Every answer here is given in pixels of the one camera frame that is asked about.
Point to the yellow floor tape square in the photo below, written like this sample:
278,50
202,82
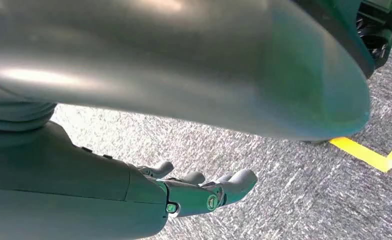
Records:
361,154

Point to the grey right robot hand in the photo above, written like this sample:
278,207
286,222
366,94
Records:
66,185

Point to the black robot leg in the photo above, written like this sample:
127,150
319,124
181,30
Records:
375,39

